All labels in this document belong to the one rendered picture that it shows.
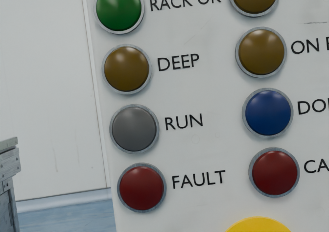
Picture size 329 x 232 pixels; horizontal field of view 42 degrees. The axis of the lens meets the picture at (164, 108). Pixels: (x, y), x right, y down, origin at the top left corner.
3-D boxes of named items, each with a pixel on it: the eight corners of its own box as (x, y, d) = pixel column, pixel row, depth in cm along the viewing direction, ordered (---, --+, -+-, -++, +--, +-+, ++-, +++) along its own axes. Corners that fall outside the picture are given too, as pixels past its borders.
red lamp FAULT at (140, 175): (167, 210, 25) (161, 164, 25) (121, 215, 25) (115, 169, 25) (167, 206, 26) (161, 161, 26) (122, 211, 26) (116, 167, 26)
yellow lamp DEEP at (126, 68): (152, 89, 25) (146, 42, 25) (105, 95, 25) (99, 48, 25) (152, 89, 26) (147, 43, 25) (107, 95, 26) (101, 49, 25)
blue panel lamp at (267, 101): (295, 134, 25) (291, 86, 25) (248, 139, 25) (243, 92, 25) (292, 132, 25) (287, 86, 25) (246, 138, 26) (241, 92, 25)
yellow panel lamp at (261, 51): (289, 72, 24) (284, 24, 24) (241, 78, 25) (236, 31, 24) (285, 73, 25) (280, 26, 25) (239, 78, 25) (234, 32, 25)
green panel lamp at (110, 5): (144, 27, 25) (138, -21, 24) (97, 34, 25) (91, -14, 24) (145, 29, 25) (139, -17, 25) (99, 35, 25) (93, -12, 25)
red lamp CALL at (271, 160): (302, 195, 25) (297, 148, 25) (255, 199, 25) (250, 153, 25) (298, 191, 26) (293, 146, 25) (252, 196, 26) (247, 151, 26)
